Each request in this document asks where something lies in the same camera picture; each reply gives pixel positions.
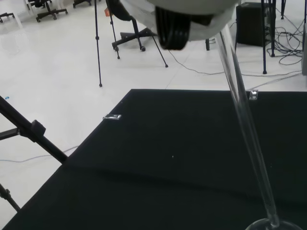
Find black office chair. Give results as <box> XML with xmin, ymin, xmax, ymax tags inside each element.
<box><xmin>105</xmin><ymin>0</ymin><xmax>161</xmax><ymax>52</ymax></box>

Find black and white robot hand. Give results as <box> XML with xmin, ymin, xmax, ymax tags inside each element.
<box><xmin>119</xmin><ymin>0</ymin><xmax>242</xmax><ymax>52</ymax></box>

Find thin pale floor cable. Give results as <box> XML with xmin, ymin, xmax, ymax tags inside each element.
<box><xmin>0</xmin><ymin>145</ymin><xmax>80</xmax><ymax>164</ymax></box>

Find black bench cloth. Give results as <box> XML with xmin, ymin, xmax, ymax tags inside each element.
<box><xmin>0</xmin><ymin>88</ymin><xmax>307</xmax><ymax>230</ymax></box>

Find black office chair base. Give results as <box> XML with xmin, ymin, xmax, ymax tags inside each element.
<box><xmin>0</xmin><ymin>12</ymin><xmax>17</xmax><ymax>24</ymax></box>
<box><xmin>72</xmin><ymin>0</ymin><xmax>93</xmax><ymax>8</ymax></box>
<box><xmin>27</xmin><ymin>0</ymin><xmax>69</xmax><ymax>23</ymax></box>

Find slim black tripod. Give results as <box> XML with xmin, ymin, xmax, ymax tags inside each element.
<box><xmin>94</xmin><ymin>0</ymin><xmax>169</xmax><ymax>88</ymax></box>

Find thick black camera stand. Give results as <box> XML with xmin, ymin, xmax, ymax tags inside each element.
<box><xmin>0</xmin><ymin>95</ymin><xmax>70</xmax><ymax>213</ymax></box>

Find clear glass beaker with water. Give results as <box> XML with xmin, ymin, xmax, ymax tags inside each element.
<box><xmin>244</xmin><ymin>217</ymin><xmax>307</xmax><ymax>230</ymax></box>

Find dark metal table frame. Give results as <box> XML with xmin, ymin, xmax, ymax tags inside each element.
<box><xmin>260</xmin><ymin>0</ymin><xmax>289</xmax><ymax>75</ymax></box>

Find black computer box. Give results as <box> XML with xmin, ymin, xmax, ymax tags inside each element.
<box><xmin>236</xmin><ymin>1</ymin><xmax>269</xmax><ymax>48</ymax></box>

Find long grey floor cable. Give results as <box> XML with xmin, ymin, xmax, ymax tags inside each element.
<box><xmin>167</xmin><ymin>49</ymin><xmax>303</xmax><ymax>78</ymax></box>

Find tangled black floor cables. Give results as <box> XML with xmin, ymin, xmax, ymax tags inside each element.
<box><xmin>266</xmin><ymin>13</ymin><xmax>307</xmax><ymax>67</ymax></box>

